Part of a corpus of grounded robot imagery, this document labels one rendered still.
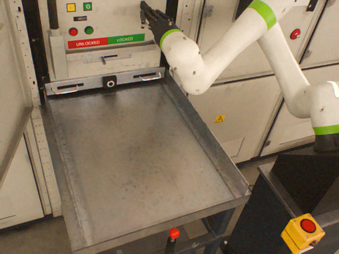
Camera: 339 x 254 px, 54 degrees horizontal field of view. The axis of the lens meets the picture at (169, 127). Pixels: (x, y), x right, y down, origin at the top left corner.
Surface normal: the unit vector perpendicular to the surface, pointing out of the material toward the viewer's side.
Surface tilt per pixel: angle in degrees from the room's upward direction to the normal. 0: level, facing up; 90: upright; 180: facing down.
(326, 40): 90
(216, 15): 90
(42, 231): 0
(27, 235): 0
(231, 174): 90
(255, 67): 90
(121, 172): 0
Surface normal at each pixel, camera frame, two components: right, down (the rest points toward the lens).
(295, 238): -0.91, 0.19
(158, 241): 0.11, -0.73
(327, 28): 0.40, 0.66
